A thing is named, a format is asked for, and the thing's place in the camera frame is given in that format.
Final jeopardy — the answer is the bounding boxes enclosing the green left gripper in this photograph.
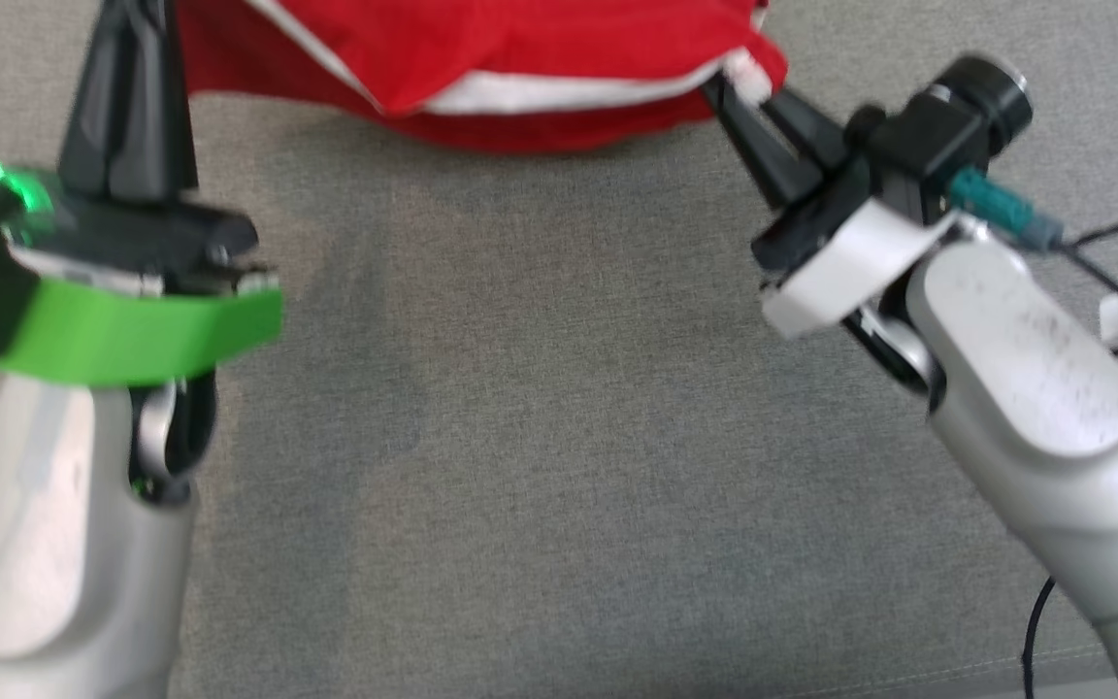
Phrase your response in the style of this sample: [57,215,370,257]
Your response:
[0,0,284,389]

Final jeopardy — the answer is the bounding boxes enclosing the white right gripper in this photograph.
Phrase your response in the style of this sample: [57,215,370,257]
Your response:
[703,76,960,341]

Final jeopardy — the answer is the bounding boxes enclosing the red white basketball jersey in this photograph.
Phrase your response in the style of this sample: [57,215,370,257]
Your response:
[171,0,791,156]

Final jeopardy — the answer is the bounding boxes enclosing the grey fabric sofa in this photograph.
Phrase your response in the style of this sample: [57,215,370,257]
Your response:
[0,0,1118,699]

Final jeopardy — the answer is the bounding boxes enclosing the thin black cable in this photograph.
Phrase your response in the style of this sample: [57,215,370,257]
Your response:
[1022,576,1058,699]

